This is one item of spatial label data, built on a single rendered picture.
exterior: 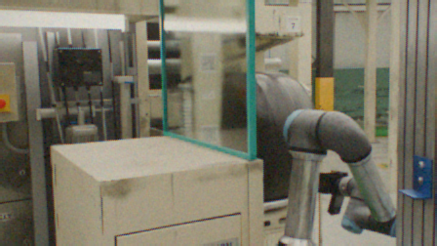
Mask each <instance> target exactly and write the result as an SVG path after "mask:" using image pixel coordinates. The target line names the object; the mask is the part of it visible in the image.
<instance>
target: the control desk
mask: <svg viewBox="0 0 437 246"><path fill-rule="evenodd" d="M51 153H52V163H53V187H54V198H55V221H56V233H57V240H56V244H57V246H264V231H263V161H262V160H260V159H256V160H248V159H243V158H241V157H238V156H234V155H232V154H227V153H225V152H220V151H218V150H215V149H211V148H208V147H203V146H202V145H197V144H195V143H188V142H186V141H181V140H179V139H174V138H172V137H168V136H163V138H161V137H151V138H143V139H127V140H120V141H105V142H97V143H76V144H68V145H53V146H51Z"/></svg>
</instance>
